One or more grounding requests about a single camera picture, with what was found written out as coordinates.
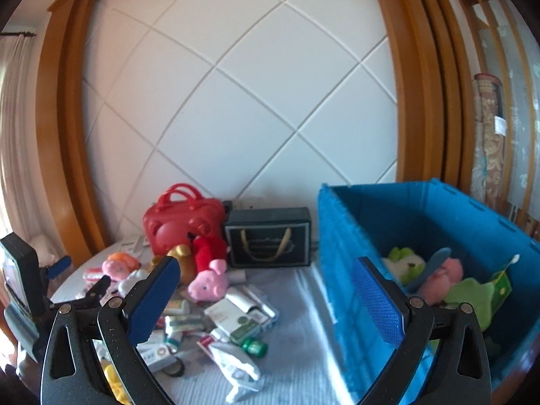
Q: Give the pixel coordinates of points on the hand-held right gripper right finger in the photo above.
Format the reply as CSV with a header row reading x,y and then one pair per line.
x,y
377,301

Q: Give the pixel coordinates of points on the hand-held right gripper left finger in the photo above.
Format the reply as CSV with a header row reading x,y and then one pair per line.
x,y
154,299

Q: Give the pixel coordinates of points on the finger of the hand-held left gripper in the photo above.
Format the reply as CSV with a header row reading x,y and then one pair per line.
x,y
90,293
59,266

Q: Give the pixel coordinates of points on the blue plastic crate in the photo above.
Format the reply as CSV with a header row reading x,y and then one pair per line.
x,y
337,261

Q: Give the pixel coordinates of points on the green plush toy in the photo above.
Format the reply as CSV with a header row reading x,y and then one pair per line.
x,y
468,299

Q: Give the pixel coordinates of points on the small green bottle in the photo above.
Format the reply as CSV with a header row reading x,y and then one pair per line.
x,y
255,346

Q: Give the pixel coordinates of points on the cloth-covered round desktop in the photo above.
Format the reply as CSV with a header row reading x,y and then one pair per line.
x,y
295,303

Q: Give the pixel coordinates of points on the pink white box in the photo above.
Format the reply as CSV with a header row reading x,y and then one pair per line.
x,y
95,274

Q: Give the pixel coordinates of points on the white plush toy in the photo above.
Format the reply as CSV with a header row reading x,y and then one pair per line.
x,y
130,280

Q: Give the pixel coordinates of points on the white green medicine box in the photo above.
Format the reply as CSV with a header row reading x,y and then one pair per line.
x,y
185,324

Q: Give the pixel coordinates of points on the orange pink plush toy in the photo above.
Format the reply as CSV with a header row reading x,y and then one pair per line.
x,y
118,263

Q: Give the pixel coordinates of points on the green frog plush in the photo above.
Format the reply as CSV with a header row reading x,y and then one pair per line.
x,y
400,261

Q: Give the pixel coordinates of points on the brown bear plush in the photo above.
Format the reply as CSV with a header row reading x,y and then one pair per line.
x,y
185,261

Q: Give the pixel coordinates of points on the pink pig plush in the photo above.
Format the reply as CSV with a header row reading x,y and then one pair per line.
x,y
206,284

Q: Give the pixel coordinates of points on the white orange medicine box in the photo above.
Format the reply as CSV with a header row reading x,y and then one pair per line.
x,y
156,356

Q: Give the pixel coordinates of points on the black tape roll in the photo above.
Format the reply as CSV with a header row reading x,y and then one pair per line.
x,y
165,367

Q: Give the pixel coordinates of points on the pink plush blue hat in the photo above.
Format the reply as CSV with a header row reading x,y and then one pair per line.
x,y
443,280

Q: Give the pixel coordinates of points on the red white flat box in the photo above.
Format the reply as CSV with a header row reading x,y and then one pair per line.
x,y
206,346

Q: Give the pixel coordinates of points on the red plush toy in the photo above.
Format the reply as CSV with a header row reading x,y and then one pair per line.
x,y
206,249

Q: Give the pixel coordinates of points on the red plastic toy case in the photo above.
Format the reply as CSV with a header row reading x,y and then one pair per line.
x,y
168,228

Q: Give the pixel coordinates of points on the white box green logo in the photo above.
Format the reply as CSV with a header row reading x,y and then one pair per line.
x,y
228,314

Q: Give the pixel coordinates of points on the yellow plastic clip toy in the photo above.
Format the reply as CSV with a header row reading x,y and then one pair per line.
x,y
116,384

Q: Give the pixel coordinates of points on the white long box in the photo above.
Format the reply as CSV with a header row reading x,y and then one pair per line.
x,y
253,297

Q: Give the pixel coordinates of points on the white foil pouch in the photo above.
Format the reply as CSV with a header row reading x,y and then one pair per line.
x,y
236,363

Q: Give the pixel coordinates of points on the black gift box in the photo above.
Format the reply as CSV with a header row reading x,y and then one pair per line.
x,y
270,240

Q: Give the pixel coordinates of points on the rolled patterned carpet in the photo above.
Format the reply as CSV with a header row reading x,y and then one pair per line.
x,y
491,135

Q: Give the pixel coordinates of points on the dark curtain rod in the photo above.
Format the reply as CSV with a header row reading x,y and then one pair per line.
x,y
17,34

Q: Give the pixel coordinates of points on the wooden glass partition screen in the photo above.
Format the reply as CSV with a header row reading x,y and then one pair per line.
x,y
466,8

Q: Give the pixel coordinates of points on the wooden wall frame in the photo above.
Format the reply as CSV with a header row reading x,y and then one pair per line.
x,y
59,135

